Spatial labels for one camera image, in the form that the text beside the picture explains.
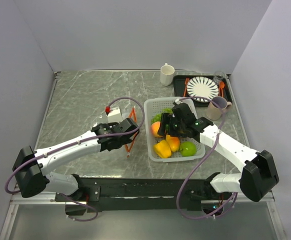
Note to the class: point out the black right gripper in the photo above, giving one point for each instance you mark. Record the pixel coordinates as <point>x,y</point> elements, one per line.
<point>166,120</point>

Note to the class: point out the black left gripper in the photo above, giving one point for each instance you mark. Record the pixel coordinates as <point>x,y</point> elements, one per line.
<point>113,124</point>

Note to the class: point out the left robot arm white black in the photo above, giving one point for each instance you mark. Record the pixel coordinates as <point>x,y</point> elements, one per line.
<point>34,169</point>

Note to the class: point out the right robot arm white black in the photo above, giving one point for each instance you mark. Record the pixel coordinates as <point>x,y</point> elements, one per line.
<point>257,170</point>

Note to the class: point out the peach left in basket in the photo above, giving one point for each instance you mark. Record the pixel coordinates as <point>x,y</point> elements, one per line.
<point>155,128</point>

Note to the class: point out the orange yellow mango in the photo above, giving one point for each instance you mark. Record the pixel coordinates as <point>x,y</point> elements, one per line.
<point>173,142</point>

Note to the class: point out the white plastic perforated basket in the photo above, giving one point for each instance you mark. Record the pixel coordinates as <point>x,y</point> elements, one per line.
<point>151,108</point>

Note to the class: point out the yellow bell pepper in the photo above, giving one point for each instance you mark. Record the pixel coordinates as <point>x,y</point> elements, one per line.
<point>162,149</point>

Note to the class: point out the green apple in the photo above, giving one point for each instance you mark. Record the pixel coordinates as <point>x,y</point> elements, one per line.
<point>187,149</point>

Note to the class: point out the black rectangular tray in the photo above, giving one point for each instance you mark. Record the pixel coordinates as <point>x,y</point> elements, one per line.
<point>178,87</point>

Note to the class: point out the beige mug purple inside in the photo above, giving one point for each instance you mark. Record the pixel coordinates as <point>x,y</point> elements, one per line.
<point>217,107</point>

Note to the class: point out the orange plastic fork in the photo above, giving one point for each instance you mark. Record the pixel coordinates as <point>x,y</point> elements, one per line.
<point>185,87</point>

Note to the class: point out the white ceramic mug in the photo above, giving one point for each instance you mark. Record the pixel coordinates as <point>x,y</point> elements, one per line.
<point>167,73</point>

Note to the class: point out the black white striped plate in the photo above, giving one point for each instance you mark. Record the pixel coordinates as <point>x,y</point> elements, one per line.
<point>202,88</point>

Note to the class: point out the orange plastic spoon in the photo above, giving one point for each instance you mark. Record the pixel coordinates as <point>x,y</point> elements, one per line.
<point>221,88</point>

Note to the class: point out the clear glass cup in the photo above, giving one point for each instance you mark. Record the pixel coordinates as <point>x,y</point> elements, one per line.
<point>218,77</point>

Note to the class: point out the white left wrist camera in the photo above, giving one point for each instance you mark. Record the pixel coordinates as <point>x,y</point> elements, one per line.
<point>113,114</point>

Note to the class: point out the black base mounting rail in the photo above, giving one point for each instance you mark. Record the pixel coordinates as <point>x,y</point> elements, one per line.
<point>124,194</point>

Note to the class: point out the aluminium extrusion frame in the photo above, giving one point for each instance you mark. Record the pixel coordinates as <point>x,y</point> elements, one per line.
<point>44,198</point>

